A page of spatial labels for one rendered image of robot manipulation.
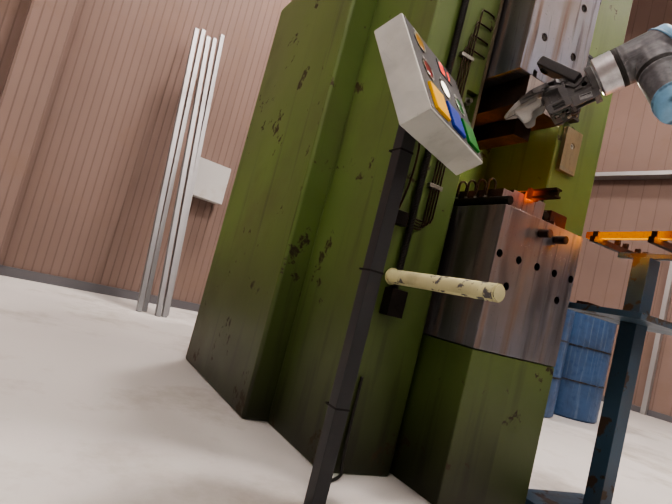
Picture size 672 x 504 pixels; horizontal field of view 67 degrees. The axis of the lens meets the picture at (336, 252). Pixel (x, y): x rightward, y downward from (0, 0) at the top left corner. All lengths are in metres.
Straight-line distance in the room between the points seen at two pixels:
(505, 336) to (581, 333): 3.25
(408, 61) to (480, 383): 0.94
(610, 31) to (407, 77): 1.39
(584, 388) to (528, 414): 3.14
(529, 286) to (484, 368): 0.30
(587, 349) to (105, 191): 4.45
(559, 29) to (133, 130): 4.00
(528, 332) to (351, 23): 1.32
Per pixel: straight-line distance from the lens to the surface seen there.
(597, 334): 4.95
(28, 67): 4.87
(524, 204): 1.78
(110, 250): 5.12
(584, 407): 4.98
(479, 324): 1.59
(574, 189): 2.21
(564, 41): 2.01
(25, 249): 4.99
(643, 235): 1.94
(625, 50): 1.35
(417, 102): 1.18
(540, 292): 1.76
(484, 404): 1.67
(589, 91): 1.35
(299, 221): 1.93
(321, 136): 1.99
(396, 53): 1.27
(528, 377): 1.78
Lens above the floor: 0.52
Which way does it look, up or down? 5 degrees up
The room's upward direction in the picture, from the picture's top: 14 degrees clockwise
